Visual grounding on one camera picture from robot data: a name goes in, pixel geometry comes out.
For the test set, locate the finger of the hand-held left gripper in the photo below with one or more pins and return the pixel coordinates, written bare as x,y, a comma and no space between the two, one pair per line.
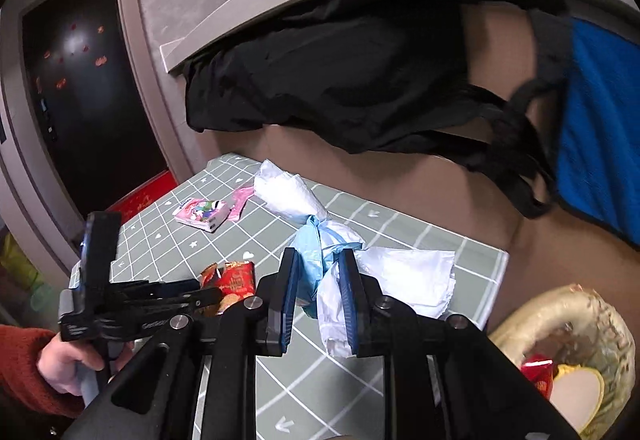
195,301
172,286

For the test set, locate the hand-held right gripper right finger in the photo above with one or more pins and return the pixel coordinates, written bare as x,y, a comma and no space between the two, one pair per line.
351,312

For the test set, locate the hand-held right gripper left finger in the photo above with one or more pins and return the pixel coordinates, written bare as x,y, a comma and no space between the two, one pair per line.
290,307

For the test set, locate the red snack bag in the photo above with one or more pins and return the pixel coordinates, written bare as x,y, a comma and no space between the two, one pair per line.
237,282

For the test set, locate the blue plastic glove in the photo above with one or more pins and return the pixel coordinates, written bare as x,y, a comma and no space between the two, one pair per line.
312,260

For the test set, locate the white paper tissue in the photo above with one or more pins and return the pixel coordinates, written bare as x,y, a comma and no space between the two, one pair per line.
405,280

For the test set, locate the person's left forearm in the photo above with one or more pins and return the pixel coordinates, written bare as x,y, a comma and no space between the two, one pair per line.
22,370

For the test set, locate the person's left hand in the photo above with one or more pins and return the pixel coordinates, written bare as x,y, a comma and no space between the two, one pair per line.
62,365

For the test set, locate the pink tissue pack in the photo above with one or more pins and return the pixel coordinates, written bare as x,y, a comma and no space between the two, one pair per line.
200,212

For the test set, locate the red doormat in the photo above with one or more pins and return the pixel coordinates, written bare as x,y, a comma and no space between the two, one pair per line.
145,195

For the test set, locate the small pink wrapper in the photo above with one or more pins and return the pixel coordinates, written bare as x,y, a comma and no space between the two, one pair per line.
242,202

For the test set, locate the white crumpled plastic bag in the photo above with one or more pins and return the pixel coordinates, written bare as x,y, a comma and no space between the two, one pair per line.
285,190

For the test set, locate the red wrapper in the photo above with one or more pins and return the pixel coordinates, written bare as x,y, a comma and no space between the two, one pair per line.
537,375

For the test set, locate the dark door with stickers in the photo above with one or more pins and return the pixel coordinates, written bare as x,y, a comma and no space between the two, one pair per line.
90,95

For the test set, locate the black cloth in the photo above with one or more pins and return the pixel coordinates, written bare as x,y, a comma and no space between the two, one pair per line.
350,70

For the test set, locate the blue cloth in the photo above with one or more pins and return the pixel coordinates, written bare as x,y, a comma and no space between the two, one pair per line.
600,120

